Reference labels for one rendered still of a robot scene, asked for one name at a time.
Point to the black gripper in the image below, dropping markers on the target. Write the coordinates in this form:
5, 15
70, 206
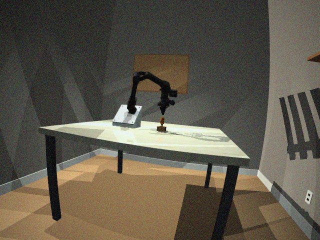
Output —
162, 104

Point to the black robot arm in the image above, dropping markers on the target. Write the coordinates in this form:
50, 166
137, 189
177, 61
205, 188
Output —
142, 75

